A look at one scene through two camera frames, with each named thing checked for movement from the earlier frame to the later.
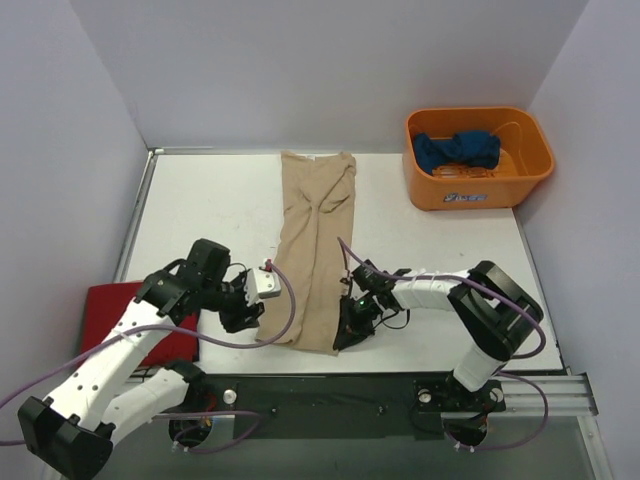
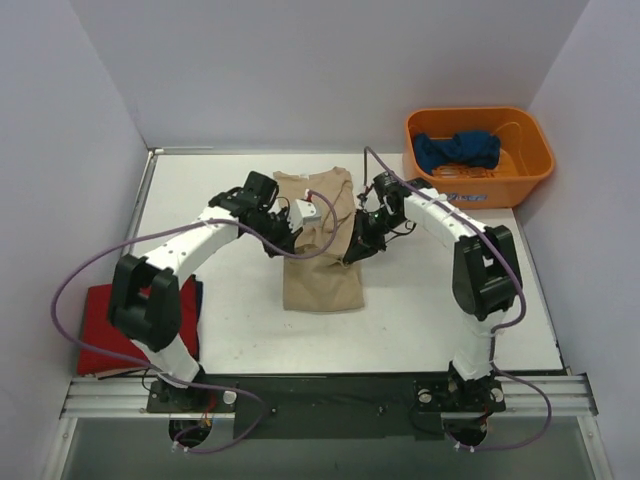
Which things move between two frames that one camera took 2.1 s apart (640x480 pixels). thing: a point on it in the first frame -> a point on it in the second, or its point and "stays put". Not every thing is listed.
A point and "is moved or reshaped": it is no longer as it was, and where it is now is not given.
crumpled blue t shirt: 464,147 stays put
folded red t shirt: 104,309 stays put
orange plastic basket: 474,158 stays put
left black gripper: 242,310 -> 279,232
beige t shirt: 314,245 is moved or reshaped
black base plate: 339,406 stays put
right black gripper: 357,315 -> 364,236
